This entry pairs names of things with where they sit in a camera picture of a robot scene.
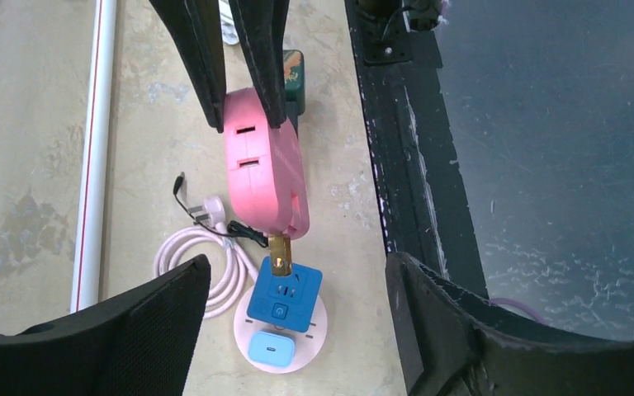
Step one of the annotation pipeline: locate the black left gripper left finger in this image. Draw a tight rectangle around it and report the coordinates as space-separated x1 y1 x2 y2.
0 255 211 395

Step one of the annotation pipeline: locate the black power adapter with cord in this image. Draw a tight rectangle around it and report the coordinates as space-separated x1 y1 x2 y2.
172 98 307 250

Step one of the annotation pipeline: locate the dark green cube plug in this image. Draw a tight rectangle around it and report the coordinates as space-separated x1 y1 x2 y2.
282 49 306 116

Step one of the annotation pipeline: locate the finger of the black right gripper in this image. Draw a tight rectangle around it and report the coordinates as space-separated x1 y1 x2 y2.
149 0 226 133
229 0 289 129

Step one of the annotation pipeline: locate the white PVC pipe frame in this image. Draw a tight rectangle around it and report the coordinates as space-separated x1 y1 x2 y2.
70 0 118 314

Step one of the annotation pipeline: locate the blue cube socket adapter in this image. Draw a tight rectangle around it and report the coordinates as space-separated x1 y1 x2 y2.
247 257 323 332

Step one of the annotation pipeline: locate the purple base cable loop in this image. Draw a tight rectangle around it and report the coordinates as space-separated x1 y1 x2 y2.
489 297 546 324

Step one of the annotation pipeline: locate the pink small charger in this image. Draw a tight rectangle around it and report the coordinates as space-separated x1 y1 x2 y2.
222 87 311 277

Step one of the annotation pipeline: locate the white power strip cord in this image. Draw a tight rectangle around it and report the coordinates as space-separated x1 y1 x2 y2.
219 0 242 46

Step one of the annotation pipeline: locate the pink power cord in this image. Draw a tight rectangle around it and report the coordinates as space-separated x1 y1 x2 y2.
153 196 261 321

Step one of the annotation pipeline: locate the light blue USB charger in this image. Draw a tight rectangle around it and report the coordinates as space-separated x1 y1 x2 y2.
248 331 296 369

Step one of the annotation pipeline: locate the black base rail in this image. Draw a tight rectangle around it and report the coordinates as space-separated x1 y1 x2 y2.
345 1 488 296

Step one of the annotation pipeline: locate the pink round socket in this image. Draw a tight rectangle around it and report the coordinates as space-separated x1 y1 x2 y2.
234 288 328 375

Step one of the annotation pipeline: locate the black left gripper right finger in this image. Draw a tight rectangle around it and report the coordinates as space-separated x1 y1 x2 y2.
386 252 634 395

